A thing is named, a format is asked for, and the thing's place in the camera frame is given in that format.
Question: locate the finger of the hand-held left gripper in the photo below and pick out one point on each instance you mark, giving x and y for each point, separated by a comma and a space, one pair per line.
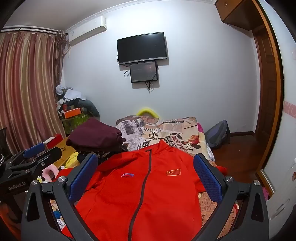
34, 150
52, 155

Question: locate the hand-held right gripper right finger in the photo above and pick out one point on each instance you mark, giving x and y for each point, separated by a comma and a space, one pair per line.
208, 178

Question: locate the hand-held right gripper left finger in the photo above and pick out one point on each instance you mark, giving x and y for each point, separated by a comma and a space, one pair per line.
84, 178

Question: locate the red zip jacket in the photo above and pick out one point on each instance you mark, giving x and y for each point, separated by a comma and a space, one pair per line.
161, 197

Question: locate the pile of clothes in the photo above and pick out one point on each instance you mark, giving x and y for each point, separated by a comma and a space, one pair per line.
74, 95

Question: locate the red box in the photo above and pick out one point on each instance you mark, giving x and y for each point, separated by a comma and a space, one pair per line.
54, 141

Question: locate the pink plush toy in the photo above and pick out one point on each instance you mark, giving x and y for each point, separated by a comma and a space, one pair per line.
49, 172

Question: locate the yellow cloth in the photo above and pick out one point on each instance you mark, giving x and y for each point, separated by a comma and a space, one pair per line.
71, 161

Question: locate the black printed garment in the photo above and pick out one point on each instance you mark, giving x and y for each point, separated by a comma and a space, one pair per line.
108, 155

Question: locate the green basket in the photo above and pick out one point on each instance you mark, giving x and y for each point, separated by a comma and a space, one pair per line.
76, 124

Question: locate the grey backpack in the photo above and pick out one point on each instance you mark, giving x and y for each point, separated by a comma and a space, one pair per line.
217, 135

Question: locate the folded maroon garment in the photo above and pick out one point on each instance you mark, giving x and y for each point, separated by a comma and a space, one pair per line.
94, 135

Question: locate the cartoon print cloth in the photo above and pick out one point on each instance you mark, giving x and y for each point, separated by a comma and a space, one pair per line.
59, 215

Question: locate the orange box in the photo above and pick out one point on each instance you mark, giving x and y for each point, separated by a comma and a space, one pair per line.
72, 112

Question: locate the newspaper print bed sheet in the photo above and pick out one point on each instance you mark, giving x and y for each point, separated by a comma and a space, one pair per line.
175, 129

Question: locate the striped brown curtain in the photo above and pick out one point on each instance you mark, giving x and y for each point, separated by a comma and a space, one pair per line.
27, 88

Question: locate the white wardrobe with pink pattern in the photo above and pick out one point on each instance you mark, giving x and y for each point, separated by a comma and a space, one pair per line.
284, 139

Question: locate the yellow cushion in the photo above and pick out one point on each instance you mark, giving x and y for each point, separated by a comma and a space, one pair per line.
148, 112

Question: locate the wooden door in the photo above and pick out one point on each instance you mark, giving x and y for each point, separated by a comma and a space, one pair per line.
266, 92

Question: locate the white air conditioner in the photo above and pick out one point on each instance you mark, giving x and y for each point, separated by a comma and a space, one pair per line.
86, 31

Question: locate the wooden overhead cabinet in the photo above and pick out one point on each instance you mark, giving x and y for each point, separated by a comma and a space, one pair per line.
235, 11

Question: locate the grey curtain rail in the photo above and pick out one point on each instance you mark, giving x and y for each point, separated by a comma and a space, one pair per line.
27, 29

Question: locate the small black wall monitor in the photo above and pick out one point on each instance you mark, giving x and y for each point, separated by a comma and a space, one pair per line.
143, 71

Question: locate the black wall television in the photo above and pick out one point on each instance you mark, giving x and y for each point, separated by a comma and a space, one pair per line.
142, 47

